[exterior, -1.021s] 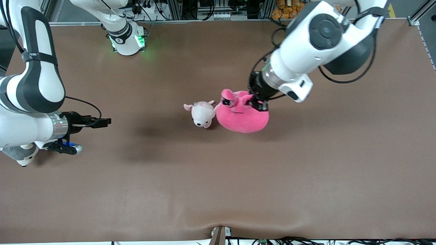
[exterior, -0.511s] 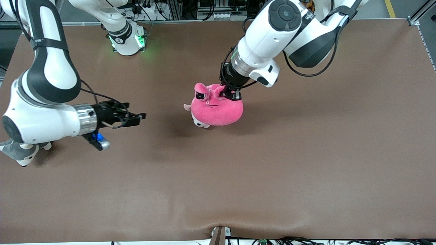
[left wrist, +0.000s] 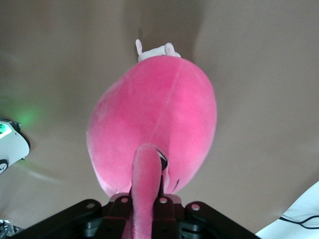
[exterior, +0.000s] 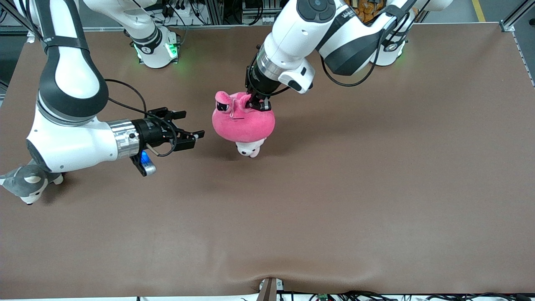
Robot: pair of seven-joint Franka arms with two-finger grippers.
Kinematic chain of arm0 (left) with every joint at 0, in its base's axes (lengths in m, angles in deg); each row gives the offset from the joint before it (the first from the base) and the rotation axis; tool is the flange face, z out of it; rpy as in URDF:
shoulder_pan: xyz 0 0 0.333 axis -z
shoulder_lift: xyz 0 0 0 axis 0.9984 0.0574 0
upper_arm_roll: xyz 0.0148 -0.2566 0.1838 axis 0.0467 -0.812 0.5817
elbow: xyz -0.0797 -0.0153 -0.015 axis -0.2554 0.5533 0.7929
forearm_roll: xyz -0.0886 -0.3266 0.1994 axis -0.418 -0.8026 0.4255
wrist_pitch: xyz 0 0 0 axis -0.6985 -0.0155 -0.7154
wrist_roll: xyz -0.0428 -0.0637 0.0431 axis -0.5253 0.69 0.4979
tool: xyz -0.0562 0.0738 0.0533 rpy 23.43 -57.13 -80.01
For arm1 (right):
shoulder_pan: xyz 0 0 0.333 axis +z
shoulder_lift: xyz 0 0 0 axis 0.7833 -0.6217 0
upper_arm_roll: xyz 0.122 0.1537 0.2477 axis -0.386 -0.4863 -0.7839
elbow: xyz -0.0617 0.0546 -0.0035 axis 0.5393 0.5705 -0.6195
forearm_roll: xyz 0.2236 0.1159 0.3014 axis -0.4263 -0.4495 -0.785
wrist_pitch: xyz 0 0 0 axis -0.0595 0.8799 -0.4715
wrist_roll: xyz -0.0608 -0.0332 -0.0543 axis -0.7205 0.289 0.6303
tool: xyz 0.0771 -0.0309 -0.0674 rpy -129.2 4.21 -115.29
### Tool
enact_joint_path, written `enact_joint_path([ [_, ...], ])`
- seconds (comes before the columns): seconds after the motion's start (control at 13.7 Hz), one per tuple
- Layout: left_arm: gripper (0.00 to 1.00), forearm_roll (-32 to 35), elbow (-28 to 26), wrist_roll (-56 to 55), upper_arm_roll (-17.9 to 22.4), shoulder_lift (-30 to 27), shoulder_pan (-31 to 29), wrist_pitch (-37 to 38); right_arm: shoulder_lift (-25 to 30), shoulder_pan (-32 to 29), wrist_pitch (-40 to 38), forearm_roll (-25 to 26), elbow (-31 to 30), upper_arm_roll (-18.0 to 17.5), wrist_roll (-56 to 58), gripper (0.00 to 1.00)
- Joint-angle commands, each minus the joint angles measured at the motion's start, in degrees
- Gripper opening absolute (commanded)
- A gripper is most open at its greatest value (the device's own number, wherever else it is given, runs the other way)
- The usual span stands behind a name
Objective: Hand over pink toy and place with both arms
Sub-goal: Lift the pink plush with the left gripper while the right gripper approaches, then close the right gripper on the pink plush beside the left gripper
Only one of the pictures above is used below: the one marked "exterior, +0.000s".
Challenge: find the pink round plush toy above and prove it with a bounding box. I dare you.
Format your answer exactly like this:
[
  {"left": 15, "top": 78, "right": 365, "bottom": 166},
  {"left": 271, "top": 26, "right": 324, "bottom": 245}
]
[{"left": 212, "top": 91, "right": 275, "bottom": 144}]

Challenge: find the pale pink white plush toy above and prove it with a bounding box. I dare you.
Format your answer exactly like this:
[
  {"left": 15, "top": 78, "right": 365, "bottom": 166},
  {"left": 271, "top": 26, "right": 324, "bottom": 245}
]
[{"left": 235, "top": 138, "right": 267, "bottom": 158}]

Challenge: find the grey white husky plush toy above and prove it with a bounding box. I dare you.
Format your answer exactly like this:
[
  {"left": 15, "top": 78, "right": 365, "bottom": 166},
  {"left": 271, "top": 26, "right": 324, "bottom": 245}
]
[{"left": 0, "top": 164, "right": 64, "bottom": 205}]

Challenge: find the orange packaged goods pile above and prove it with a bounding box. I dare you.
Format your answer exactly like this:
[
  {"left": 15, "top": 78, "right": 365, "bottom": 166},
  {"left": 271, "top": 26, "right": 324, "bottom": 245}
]
[{"left": 347, "top": 0, "right": 387, "bottom": 23}]

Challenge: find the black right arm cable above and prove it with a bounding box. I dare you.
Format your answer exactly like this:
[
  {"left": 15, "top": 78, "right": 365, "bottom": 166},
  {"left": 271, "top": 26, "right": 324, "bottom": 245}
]
[{"left": 104, "top": 79, "right": 177, "bottom": 158}]

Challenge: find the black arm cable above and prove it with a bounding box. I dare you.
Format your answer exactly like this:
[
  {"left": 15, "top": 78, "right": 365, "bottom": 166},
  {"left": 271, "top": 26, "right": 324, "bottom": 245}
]
[
  {"left": 320, "top": 0, "right": 418, "bottom": 88},
  {"left": 104, "top": 79, "right": 177, "bottom": 158}
]

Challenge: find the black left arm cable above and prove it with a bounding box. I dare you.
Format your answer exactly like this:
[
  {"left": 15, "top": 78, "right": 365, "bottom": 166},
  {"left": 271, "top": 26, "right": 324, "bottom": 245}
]
[{"left": 320, "top": 0, "right": 418, "bottom": 88}]

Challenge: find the brown table edge bracket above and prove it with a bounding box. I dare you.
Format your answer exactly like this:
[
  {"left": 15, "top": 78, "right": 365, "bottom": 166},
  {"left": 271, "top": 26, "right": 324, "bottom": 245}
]
[{"left": 257, "top": 277, "right": 285, "bottom": 301}]

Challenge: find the aluminium frame profile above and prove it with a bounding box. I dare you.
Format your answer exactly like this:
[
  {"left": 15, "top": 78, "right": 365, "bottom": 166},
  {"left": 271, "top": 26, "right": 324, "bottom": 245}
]
[
  {"left": 499, "top": 0, "right": 535, "bottom": 88},
  {"left": 0, "top": 0, "right": 32, "bottom": 32}
]

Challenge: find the black cable bundle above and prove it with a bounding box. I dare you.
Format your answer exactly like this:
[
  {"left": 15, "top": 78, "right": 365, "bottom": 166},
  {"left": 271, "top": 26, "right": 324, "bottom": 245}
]
[{"left": 288, "top": 290, "right": 535, "bottom": 301}]

